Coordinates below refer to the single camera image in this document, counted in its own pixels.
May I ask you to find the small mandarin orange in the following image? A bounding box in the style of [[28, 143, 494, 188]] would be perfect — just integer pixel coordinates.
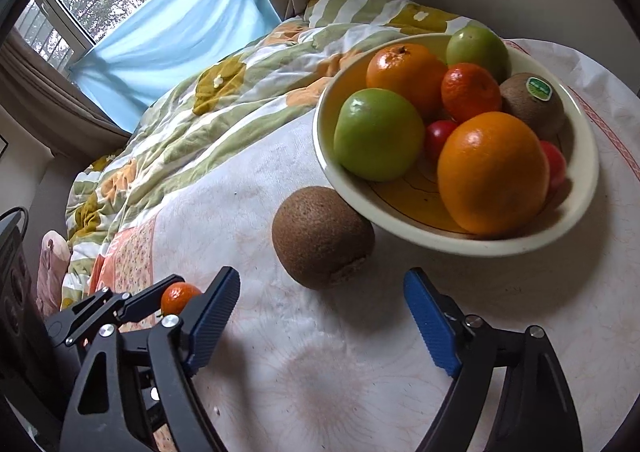
[[160, 282, 202, 316]]

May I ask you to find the plain brown kiwi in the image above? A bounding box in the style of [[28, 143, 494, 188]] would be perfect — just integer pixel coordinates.
[[271, 186, 375, 290]]

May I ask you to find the large orange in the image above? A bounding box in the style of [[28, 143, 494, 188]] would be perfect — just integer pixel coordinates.
[[437, 112, 549, 238], [366, 43, 448, 119]]

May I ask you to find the red cherry tomato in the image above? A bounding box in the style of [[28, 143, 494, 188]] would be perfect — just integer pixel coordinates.
[[540, 140, 566, 195], [424, 120, 458, 164]]

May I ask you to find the green apple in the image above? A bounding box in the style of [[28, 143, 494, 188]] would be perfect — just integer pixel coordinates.
[[333, 88, 425, 183], [446, 24, 511, 84]]

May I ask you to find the kiwi with green sticker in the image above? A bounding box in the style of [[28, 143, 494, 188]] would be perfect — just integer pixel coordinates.
[[499, 72, 565, 139]]

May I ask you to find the pink pillow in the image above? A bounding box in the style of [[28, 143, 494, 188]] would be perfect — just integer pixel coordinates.
[[36, 230, 70, 318]]

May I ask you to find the grey bed headboard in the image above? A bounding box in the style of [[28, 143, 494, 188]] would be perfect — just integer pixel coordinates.
[[23, 155, 87, 280]]

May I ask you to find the framed building picture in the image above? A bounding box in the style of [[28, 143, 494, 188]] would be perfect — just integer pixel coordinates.
[[0, 135, 9, 157]]

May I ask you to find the white pink-bordered cloth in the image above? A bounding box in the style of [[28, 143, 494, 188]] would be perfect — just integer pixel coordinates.
[[102, 40, 639, 451]]

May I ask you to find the left beige curtain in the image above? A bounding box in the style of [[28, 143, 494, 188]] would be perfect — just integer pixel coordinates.
[[1, 30, 129, 164]]

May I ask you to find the cream duck-pattern bowl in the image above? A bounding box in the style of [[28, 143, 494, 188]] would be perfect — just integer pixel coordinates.
[[314, 48, 599, 257]]

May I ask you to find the green striped floral duvet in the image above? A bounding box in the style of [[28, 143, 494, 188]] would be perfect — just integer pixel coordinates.
[[60, 0, 471, 308]]

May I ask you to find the light blue hanging cloth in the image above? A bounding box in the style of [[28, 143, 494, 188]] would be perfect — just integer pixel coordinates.
[[70, 0, 280, 133]]

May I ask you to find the large orange in bowl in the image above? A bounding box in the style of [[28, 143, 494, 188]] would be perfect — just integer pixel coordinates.
[[366, 43, 448, 119]]

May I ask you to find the green apple in bowl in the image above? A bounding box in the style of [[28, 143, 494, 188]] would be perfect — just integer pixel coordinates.
[[446, 24, 511, 84]]

